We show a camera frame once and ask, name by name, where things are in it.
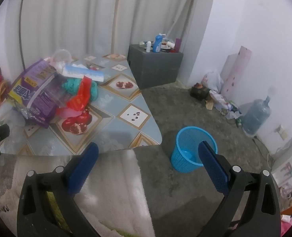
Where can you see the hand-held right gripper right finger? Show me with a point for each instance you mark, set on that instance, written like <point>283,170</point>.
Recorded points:
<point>214,167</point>

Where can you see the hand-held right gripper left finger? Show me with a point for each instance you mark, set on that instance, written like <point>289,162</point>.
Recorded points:
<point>84,167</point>

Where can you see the blue plastic wastebasket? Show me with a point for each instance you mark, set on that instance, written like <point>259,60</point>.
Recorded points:
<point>185,158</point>

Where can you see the purple yellow snack bag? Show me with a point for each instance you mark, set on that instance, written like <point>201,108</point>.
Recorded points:
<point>41,96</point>

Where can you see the red white snack bag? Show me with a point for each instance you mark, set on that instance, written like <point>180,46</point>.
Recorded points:
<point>80,98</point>

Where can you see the printed tablecloth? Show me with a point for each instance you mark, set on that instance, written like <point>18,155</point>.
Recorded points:
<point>126,128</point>

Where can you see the pile of floor litter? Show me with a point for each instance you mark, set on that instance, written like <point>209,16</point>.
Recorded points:
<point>222,103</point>

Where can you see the large blue water jug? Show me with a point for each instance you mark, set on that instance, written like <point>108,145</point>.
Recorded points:
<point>256,116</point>

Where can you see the white cabinet with stickers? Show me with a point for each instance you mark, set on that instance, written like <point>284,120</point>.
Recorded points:
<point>284,167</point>

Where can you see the crumpled teal cloth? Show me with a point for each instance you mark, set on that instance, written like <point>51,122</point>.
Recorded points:
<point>70,85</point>

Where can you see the long white blue box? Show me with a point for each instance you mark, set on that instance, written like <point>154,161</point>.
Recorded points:
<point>81,72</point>

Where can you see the pink board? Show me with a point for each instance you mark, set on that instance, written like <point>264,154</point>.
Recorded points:
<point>237,74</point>

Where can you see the grey cabinet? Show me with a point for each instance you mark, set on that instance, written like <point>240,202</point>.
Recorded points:
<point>156,66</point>

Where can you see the purple box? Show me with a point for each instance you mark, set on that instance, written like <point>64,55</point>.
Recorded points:
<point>178,45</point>

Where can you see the white tube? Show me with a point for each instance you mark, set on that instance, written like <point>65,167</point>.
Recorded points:
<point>170,44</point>

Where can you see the blue bottle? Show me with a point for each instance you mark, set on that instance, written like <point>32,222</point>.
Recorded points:
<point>157,43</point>

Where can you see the small white bottle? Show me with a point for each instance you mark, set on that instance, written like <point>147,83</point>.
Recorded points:
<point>149,47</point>

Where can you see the white curtain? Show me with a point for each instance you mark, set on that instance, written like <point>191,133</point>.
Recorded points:
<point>86,17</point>

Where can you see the wall socket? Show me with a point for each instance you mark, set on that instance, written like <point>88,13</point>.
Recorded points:
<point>282,132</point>

